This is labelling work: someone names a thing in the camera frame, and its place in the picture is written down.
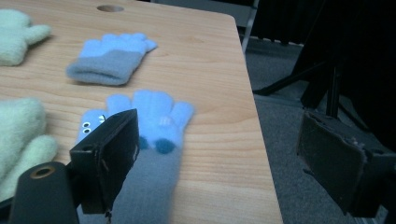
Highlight white metal desk frame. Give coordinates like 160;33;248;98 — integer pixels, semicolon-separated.
241;0;260;54

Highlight black stand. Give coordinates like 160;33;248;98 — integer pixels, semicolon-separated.
252;0;396;150

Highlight light green knit glove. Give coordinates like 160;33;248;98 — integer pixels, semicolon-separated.
0;8;53;67

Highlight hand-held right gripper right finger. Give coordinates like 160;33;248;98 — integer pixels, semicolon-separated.
297;110;396;218

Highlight green packets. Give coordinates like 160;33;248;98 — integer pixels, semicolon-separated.
0;97;59;203

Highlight plain blue grey glove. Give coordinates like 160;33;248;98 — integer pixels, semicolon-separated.
65;32;159;87

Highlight blue glove with dark dots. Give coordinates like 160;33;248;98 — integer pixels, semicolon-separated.
76;89;195;224

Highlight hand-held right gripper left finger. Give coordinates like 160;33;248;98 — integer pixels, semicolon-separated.
68;107;140;216

